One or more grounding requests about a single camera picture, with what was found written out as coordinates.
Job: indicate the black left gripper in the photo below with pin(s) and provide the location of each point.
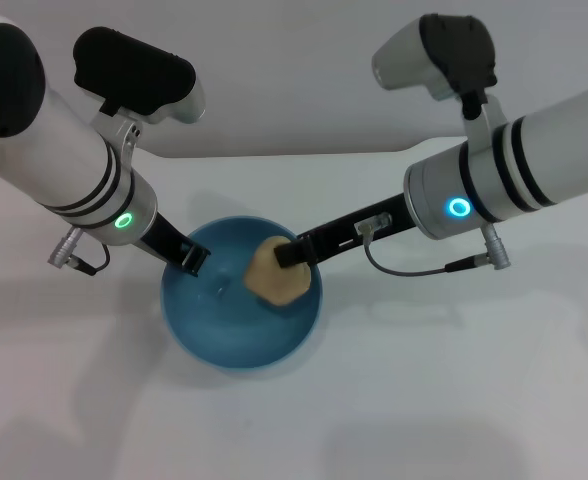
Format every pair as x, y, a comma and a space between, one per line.
166, 240

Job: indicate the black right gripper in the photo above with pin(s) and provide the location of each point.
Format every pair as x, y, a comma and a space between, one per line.
364, 230

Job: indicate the tan egg yolk pastry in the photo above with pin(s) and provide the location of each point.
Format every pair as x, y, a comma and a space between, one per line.
276, 285

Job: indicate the blue bowl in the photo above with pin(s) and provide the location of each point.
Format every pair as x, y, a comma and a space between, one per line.
234, 330

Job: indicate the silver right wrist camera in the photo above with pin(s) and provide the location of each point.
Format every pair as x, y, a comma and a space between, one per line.
424, 55

